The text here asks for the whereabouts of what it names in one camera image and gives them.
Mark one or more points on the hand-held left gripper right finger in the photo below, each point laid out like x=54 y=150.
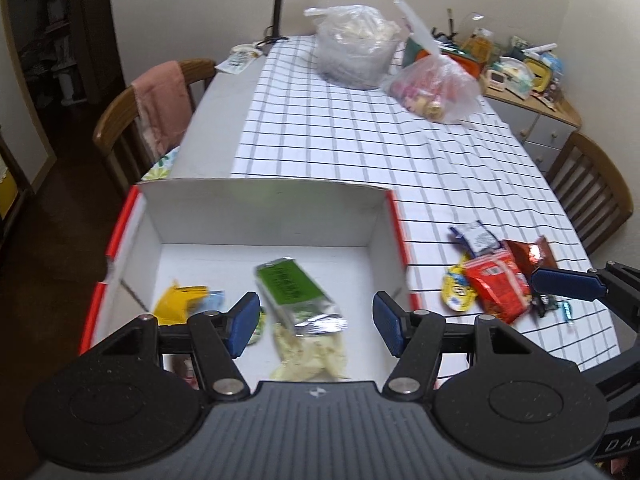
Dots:
x=387 y=322

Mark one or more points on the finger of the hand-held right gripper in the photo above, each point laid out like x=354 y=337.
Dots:
x=565 y=284

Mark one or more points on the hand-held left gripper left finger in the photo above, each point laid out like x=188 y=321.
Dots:
x=245 y=322

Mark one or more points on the black snack packet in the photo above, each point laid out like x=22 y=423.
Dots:
x=547 y=305

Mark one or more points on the brown red snack packet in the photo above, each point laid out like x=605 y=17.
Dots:
x=530 y=255

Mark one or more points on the green silver snack packet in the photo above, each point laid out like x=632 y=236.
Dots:
x=290 y=285

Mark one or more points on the red cardboard box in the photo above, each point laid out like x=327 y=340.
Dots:
x=210 y=265

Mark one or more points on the pale yellow snack bag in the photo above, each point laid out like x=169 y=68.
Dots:
x=305 y=355

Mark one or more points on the red checkered snack packet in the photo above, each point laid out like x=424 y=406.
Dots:
x=495 y=282

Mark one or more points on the yellow snack packet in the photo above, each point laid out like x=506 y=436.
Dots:
x=175 y=305

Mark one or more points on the yellow jelly cup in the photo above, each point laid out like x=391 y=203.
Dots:
x=457 y=290

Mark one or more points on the navy white snack packet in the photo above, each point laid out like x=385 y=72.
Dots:
x=475 y=239

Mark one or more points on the wooden slatted chair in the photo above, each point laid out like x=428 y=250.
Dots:
x=595 y=195

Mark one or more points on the grey corner cabinet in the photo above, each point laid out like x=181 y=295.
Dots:
x=545 y=130

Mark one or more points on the floral seat cushion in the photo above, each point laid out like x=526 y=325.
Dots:
x=160 y=165

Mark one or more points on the checkered tablecloth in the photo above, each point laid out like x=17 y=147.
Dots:
x=350 y=135

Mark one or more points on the yellow box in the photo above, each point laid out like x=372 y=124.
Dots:
x=537 y=75

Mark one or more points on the white tissue box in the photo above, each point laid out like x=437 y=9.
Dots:
x=515 y=77

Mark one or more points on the pink timer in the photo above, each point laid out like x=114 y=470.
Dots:
x=494 y=80

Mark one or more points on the blue box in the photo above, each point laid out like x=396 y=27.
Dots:
x=554 y=65

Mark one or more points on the pink plastic bag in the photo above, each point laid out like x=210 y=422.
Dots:
x=435 y=90

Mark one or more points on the pink towel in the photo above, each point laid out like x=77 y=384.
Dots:
x=160 y=105

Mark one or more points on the wooden chair with towel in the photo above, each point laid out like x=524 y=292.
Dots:
x=112 y=130

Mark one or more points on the white tube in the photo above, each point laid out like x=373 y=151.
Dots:
x=540 y=49

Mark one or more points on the orange container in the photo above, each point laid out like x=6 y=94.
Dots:
x=467 y=65

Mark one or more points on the clear jar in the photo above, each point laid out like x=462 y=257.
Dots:
x=479 y=40

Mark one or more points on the white paper packet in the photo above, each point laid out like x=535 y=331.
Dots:
x=240 y=57

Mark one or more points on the clear plastic bag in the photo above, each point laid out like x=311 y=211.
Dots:
x=355 y=50

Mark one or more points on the pen holder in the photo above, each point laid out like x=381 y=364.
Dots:
x=445 y=32

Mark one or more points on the grey desk lamp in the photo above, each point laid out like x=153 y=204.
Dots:
x=280 y=0

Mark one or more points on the dark bookshelf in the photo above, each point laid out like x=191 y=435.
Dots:
x=60 y=25

